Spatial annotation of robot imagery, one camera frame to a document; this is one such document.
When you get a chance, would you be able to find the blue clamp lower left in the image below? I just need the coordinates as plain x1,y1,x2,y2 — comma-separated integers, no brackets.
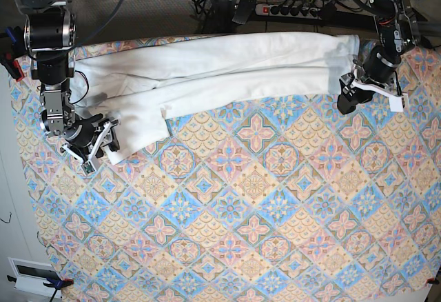
6,275,74,291

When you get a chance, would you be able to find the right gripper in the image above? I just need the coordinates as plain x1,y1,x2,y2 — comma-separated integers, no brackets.
61,114,121,174

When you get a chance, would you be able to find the white printed T-shirt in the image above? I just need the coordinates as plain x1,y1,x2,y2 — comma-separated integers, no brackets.
70,32,360,164

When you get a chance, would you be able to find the orange clamp lower right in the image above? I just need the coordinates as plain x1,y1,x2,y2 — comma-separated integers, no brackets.
427,278,440,285

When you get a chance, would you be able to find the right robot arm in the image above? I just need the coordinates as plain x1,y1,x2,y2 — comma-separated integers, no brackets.
1,0,120,175

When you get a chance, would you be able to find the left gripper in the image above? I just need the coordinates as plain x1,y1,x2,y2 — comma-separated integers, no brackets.
337,45,409,115

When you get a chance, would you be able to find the black remote control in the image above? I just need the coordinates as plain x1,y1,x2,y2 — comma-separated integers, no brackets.
232,0,257,25

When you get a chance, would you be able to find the white power strip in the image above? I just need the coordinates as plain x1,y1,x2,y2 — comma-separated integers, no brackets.
254,3,319,19

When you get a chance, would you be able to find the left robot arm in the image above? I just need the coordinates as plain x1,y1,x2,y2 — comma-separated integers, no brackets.
337,0,420,114

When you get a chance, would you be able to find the grey metal table leg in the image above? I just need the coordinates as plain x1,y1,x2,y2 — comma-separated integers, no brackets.
393,0,440,44

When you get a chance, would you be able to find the white wall outlet box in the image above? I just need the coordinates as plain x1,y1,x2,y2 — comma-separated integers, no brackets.
7,257,59,297

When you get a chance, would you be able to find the patterned tablecloth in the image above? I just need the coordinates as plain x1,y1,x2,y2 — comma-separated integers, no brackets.
6,49,440,301

